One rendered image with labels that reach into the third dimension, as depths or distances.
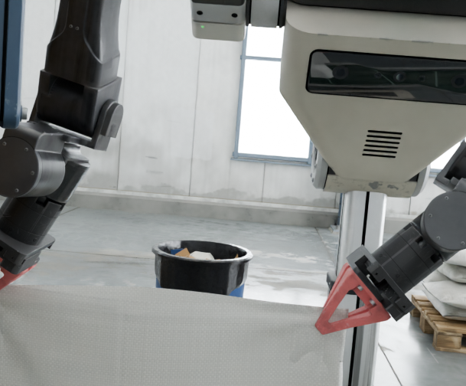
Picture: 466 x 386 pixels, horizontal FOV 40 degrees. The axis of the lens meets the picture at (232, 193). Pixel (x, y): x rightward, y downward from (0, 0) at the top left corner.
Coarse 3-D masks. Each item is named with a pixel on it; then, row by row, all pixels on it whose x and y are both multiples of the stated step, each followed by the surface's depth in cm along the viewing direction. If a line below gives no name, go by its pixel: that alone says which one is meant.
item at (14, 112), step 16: (0, 0) 36; (16, 0) 36; (0, 16) 36; (16, 16) 36; (0, 32) 36; (16, 32) 37; (0, 48) 37; (16, 48) 37; (0, 64) 37; (16, 64) 37; (0, 80) 37; (16, 80) 37; (0, 96) 37; (16, 96) 37; (0, 112) 37; (16, 112) 37; (16, 128) 38
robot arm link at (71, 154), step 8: (64, 144) 66; (72, 144) 69; (64, 152) 66; (72, 152) 68; (80, 152) 70; (64, 160) 65; (72, 160) 66; (80, 160) 68; (88, 160) 70; (72, 168) 67; (80, 168) 68; (88, 168) 69; (64, 176) 67; (72, 176) 67; (80, 176) 68; (64, 184) 67; (72, 184) 68; (56, 192) 67; (64, 192) 68; (72, 192) 69; (40, 200) 68; (56, 200) 68; (64, 200) 69
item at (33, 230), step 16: (0, 208) 68; (16, 208) 67; (32, 208) 67; (48, 208) 68; (0, 224) 67; (16, 224) 67; (32, 224) 67; (48, 224) 69; (0, 240) 65; (16, 240) 67; (32, 240) 68; (48, 240) 73; (16, 256) 65
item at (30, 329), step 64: (0, 320) 71; (64, 320) 69; (128, 320) 68; (192, 320) 69; (256, 320) 71; (0, 384) 72; (64, 384) 70; (128, 384) 69; (192, 384) 70; (256, 384) 72; (320, 384) 72
